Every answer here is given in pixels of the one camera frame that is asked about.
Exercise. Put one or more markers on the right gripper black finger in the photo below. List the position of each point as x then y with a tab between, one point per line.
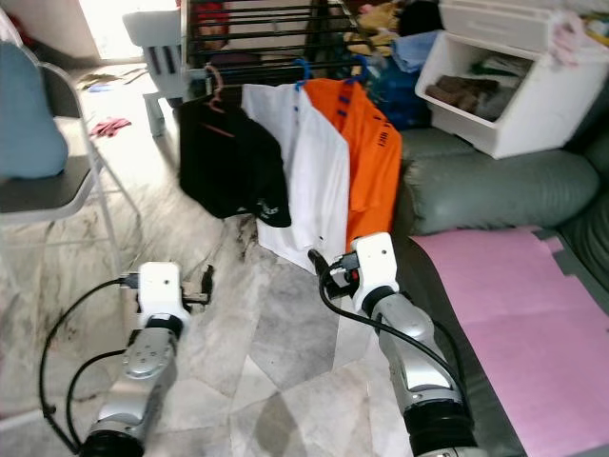
320	262

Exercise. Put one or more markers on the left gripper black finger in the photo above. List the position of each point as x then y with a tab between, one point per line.
207	279

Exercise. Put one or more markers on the black shirt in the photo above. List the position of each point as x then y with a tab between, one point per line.
228	162

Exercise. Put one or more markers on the pink clothes hanger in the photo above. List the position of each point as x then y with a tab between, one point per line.
217	95

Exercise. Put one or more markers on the white shirt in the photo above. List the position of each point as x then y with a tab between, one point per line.
314	181

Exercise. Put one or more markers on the orange shirt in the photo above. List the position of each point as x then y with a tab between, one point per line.
376	162

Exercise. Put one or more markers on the grey green leather sofa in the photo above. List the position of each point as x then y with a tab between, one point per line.
495	190

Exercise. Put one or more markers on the grey folding chair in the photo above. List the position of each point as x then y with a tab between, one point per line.
48	195

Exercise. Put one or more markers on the small pink cloth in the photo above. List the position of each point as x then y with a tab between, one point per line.
109	127

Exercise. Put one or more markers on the pink foam mat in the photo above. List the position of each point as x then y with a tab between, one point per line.
523	314

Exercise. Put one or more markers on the dark blue container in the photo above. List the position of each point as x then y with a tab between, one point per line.
400	95

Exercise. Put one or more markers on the white rod with black tip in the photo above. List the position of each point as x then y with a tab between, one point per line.
24	419

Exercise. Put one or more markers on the brown folded clothes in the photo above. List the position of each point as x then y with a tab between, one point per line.
461	95

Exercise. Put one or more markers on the black drying rack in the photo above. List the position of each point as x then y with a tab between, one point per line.
266	43

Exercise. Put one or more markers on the light blue folded cloth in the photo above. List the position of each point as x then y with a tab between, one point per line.
419	48

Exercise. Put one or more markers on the blue cushion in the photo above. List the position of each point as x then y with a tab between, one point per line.
24	114

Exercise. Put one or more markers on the white kids chair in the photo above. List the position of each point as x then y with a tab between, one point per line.
152	33

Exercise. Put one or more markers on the red garment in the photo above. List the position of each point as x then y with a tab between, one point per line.
209	17

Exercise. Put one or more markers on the white open storage bin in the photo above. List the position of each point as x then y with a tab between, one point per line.
547	105

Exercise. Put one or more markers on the white closed storage bin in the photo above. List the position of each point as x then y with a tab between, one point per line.
500	24

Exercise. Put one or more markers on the pink and white cloth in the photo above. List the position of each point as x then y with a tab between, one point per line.
576	38

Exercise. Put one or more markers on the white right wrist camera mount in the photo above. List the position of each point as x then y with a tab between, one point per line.
376	267

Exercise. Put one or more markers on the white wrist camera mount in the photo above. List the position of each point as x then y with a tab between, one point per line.
376	267
162	290

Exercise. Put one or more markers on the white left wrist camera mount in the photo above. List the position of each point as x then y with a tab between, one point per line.
162	290

